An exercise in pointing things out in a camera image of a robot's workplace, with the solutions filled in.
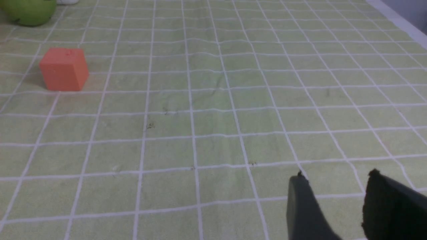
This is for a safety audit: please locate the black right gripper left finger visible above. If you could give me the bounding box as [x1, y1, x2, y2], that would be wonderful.
[286, 171, 341, 240]

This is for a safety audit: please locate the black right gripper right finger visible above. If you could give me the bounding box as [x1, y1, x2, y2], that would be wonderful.
[361, 169, 427, 240]

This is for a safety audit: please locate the green apple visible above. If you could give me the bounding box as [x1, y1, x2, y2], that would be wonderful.
[1, 0, 57, 26]

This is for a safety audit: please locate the green checkered tablecloth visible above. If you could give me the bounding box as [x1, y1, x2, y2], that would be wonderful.
[0, 0, 427, 240]

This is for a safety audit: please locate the orange cube block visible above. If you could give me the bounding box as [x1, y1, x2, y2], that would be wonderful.
[39, 48, 89, 92]

